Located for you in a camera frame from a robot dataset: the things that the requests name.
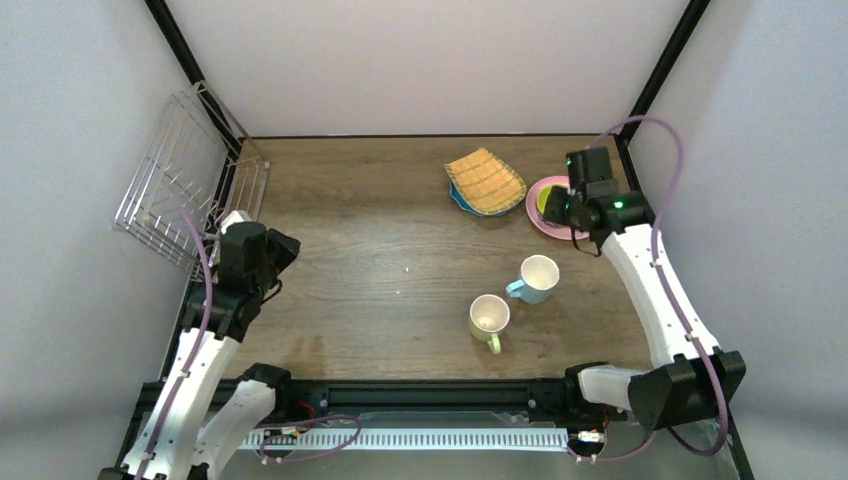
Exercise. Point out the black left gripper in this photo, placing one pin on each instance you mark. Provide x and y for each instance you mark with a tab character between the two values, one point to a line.
282	248

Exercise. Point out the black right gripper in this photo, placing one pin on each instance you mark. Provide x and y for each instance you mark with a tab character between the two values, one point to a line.
556	206

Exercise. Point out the light blue mug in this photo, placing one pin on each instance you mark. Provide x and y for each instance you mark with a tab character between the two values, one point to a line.
538	275

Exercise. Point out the metal wire dish rack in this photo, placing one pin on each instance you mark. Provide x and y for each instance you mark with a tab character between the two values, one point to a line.
200	165

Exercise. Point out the bamboo pattern square plate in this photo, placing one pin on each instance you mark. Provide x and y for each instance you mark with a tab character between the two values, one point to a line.
486	182

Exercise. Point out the lime green bowl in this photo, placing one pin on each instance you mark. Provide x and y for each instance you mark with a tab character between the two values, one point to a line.
543	199

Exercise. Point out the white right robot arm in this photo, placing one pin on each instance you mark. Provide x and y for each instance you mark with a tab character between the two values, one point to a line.
692	378

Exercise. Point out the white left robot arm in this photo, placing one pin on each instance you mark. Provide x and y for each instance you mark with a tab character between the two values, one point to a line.
192	364

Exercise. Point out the pink round plate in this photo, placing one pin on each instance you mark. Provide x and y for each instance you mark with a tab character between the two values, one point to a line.
552	231

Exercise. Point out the teal polka dot plate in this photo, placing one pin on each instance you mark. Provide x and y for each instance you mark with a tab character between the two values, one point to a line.
465	207

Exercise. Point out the pale green mug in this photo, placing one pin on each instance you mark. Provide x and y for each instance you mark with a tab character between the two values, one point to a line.
489	315

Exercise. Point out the white slotted cable duct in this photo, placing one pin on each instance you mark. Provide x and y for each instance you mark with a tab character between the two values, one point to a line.
438	439

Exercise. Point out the black aluminium frame rail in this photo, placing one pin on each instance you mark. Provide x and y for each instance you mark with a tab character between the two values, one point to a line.
314	402

